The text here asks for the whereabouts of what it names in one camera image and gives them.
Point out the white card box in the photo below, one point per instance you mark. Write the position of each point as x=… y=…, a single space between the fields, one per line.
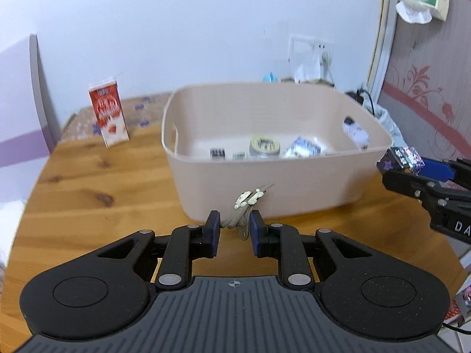
x=357 y=132

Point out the black charger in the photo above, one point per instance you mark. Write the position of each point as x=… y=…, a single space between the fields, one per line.
x=355 y=95

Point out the red milk carton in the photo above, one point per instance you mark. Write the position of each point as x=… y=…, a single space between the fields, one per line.
x=108 y=116

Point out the floral patterned board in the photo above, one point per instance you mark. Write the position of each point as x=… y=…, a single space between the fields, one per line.
x=430 y=62

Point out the blue white patterned packet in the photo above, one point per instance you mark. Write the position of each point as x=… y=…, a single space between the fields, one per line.
x=301 y=147

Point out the white purple panel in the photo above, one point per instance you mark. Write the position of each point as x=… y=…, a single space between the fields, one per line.
x=18 y=99

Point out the white plug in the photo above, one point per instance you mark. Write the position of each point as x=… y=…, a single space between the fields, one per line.
x=324 y=59

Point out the white wall socket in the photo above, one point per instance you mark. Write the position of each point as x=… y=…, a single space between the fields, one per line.
x=303 y=46

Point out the beige plastic storage bin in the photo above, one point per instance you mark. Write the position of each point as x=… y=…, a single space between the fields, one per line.
x=220 y=191

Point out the floral table mat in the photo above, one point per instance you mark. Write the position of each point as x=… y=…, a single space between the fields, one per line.
x=147 y=114

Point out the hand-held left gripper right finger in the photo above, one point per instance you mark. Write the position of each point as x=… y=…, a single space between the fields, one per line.
x=256 y=233

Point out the long black box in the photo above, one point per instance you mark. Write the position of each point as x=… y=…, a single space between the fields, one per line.
x=217 y=153

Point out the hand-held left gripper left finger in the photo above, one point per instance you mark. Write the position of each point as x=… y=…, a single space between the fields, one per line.
x=212 y=233

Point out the round metal tin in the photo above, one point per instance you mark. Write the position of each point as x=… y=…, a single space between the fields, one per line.
x=264 y=145

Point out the small black patterned box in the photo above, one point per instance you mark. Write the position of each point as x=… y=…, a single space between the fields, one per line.
x=399 y=160

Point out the light blue cloth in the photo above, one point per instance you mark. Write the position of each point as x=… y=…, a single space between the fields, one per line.
x=388 y=125

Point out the clear plastic bag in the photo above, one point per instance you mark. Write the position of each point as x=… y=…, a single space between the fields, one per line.
x=305 y=71

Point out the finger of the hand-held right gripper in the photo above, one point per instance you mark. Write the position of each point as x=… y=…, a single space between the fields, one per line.
x=436 y=169
x=404 y=184

